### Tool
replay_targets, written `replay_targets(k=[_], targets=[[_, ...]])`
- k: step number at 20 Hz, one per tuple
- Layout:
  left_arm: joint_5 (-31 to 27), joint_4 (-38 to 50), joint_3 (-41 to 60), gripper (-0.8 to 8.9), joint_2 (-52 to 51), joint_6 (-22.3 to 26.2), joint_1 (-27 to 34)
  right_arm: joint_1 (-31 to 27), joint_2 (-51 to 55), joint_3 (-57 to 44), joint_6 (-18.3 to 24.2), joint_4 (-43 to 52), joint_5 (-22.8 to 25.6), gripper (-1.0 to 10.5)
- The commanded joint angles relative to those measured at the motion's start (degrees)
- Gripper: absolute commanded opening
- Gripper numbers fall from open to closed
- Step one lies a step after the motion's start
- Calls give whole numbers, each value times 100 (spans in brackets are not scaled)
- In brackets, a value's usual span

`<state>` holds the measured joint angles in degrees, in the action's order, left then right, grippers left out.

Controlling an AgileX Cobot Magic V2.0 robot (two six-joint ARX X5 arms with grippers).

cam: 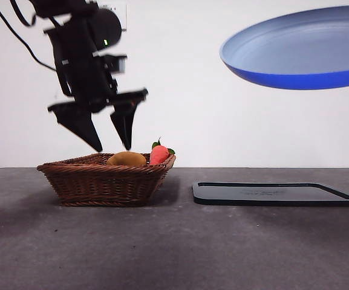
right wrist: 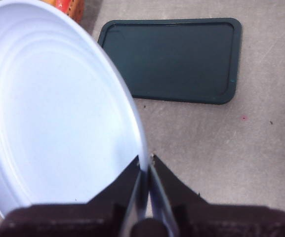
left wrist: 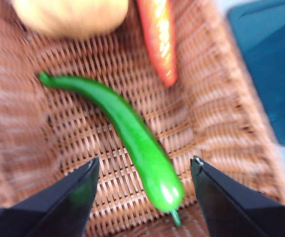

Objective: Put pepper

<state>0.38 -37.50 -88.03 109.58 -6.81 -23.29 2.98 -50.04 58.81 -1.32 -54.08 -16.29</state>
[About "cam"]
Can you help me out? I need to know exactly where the blue round plate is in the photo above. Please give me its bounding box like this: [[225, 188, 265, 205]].
[[218, 4, 349, 91]]

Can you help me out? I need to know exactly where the orange carrot with green leaves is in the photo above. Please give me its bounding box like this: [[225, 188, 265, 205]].
[[149, 137, 176, 166]]

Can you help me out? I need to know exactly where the brown wicker basket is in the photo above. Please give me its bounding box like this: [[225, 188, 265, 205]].
[[36, 153, 177, 208]]

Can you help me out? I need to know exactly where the black rectangular mat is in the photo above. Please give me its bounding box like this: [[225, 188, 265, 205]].
[[192, 181, 349, 207]]

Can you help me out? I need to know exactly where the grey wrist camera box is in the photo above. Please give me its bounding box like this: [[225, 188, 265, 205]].
[[93, 53, 128, 75]]

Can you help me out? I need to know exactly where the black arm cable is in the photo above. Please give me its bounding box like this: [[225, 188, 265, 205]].
[[0, 0, 57, 72]]

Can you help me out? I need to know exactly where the white wall socket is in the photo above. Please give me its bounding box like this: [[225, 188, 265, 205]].
[[120, 4, 128, 32]]

